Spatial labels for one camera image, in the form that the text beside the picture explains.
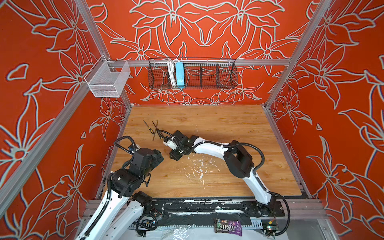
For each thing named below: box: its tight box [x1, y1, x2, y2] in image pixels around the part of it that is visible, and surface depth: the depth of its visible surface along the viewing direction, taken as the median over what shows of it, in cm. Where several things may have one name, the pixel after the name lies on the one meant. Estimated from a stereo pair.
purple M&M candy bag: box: [214, 218, 242, 237], surface depth 69 cm
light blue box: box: [175, 62, 185, 89], surface depth 92 cm
